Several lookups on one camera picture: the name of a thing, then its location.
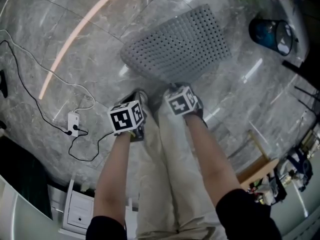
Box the person's white sneaker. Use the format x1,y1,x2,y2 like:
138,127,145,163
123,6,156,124
137,90,149,110

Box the person's beige trousers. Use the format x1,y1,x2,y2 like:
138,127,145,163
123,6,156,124
136,101,221,240

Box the wooden coffee table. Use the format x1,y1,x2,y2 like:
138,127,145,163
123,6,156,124
236,130,280,191

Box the black mesh wastebasket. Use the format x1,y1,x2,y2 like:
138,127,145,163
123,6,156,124
248,17,294,57

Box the person's right forearm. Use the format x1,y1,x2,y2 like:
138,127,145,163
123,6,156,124
184,113,241,205

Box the white curved counter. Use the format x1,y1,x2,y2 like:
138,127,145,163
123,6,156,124
0,173,61,240

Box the white power strip with cable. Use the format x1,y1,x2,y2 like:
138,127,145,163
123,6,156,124
0,40,115,163

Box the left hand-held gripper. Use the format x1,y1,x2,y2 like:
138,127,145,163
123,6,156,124
107,90,148,142

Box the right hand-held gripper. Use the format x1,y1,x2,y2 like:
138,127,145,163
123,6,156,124
164,84,204,117

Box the dark green tub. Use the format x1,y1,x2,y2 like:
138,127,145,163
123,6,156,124
0,136,54,220

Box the pile of cluttered items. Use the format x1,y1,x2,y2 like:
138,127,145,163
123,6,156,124
246,146,314,208

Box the white drawer unit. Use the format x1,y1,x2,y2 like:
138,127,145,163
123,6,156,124
58,178,96,237

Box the black chair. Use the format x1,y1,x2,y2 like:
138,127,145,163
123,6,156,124
293,85,320,125

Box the person's black shirt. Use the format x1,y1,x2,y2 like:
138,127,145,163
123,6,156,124
86,188,283,240

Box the grey perforated bath mat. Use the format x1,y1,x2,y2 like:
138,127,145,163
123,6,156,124
119,4,232,84

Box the person's left forearm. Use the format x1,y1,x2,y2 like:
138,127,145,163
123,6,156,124
92,132,132,226

